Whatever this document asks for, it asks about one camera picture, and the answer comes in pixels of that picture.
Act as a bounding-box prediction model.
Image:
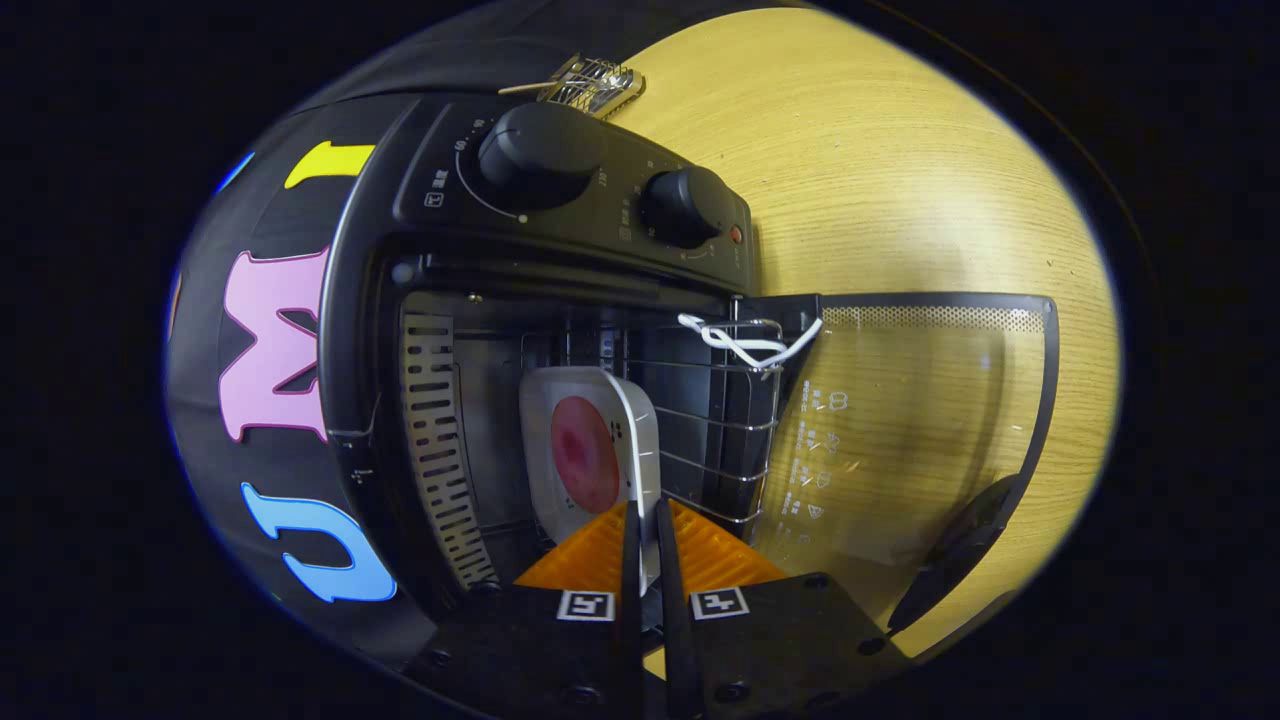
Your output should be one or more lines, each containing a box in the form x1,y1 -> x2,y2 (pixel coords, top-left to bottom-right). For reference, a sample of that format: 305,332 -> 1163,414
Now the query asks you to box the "black toaster oven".
318,95 -> 1061,681

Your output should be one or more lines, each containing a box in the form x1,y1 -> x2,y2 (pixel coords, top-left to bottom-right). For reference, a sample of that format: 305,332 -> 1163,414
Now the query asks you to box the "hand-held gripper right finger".
655,498 -> 911,720

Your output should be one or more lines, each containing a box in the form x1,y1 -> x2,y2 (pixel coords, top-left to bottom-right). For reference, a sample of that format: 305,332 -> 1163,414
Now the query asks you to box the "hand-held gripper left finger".
405,500 -> 646,720

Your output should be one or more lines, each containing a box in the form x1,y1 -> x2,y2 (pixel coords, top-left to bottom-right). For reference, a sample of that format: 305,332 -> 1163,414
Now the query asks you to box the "wire mesh utensil holder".
540,53 -> 646,119

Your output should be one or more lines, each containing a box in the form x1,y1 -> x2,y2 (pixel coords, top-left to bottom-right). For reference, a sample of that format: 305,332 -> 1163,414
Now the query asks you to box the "pink round bun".
550,396 -> 621,513

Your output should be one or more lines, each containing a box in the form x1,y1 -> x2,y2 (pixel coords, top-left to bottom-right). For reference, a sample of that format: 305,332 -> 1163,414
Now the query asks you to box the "white cord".
678,313 -> 824,373

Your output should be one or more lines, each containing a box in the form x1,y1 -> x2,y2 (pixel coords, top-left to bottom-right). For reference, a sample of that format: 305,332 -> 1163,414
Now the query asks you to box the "white square plate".
518,366 -> 663,591

